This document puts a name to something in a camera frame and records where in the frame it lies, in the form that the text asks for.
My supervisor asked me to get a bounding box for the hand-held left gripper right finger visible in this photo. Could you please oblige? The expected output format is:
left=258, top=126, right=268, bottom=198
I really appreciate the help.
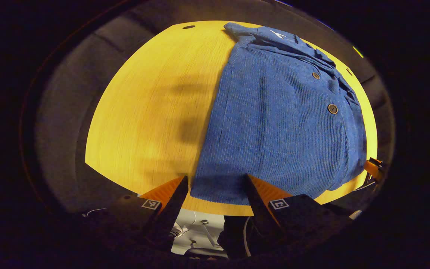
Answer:
left=245, top=174, right=352, bottom=255

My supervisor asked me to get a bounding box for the white cable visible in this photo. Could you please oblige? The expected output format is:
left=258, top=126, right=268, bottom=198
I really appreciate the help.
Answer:
left=243, top=217, right=252, bottom=257

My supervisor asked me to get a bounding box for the blue corduroy shirt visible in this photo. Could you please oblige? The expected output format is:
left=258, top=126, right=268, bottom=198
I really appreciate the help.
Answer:
left=190, top=22, right=368, bottom=206

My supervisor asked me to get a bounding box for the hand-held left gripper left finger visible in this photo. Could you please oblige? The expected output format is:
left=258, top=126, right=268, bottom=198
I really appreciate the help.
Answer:
left=82, top=176, right=189, bottom=255

